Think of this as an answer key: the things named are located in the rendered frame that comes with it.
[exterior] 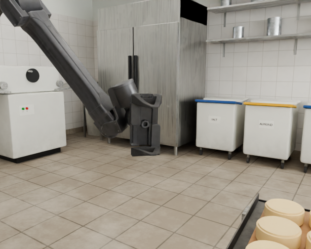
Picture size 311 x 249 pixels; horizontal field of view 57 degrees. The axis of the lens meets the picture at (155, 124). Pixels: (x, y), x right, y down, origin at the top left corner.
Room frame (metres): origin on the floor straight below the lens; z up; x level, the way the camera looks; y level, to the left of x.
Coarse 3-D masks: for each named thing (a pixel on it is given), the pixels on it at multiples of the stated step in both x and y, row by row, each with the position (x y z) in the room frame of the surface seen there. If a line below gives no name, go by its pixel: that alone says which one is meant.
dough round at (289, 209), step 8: (272, 200) 0.39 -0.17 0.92; (280, 200) 0.39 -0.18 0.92; (288, 200) 0.39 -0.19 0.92; (272, 208) 0.36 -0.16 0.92; (280, 208) 0.36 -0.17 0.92; (288, 208) 0.36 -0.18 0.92; (296, 208) 0.36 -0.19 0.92; (280, 216) 0.35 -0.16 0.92; (288, 216) 0.34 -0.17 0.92; (296, 216) 0.34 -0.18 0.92
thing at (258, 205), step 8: (256, 200) 0.41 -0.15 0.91; (264, 200) 0.42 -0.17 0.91; (256, 208) 0.40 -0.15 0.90; (304, 208) 0.40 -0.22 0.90; (248, 216) 0.37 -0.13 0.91; (256, 216) 0.38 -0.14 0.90; (240, 224) 0.33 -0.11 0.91; (248, 224) 0.36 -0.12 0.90; (240, 232) 0.33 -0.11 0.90; (248, 232) 0.34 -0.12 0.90; (232, 240) 0.30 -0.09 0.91; (240, 240) 0.32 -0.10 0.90; (248, 240) 0.32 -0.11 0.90; (232, 248) 0.30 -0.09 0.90; (240, 248) 0.30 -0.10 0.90
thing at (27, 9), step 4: (16, 0) 0.73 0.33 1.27; (20, 0) 0.74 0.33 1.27; (24, 0) 0.75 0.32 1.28; (28, 0) 0.76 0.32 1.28; (32, 0) 0.77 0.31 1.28; (36, 0) 0.79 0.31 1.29; (20, 4) 0.73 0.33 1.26; (24, 4) 0.75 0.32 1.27; (28, 4) 0.76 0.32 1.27; (32, 4) 0.77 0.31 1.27; (36, 4) 0.78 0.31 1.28; (40, 4) 0.80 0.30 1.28; (24, 8) 0.75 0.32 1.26; (28, 8) 0.76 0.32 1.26; (32, 8) 0.77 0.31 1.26; (36, 8) 0.79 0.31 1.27; (40, 8) 0.80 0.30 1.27; (0, 12) 0.81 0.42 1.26
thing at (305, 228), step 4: (264, 208) 0.40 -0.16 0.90; (308, 212) 0.39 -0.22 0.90; (264, 216) 0.38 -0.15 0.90; (304, 216) 0.38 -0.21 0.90; (308, 216) 0.38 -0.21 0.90; (304, 220) 0.36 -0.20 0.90; (308, 220) 0.36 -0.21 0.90; (304, 224) 0.35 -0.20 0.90; (308, 224) 0.35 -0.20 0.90; (304, 228) 0.34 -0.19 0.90; (308, 228) 0.34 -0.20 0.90; (304, 232) 0.33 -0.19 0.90; (252, 236) 0.33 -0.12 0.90; (304, 236) 0.33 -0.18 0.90; (252, 240) 0.32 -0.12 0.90; (256, 240) 0.32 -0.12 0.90; (304, 240) 0.32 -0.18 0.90; (304, 244) 0.31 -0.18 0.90; (300, 248) 0.30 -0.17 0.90; (304, 248) 0.30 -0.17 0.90
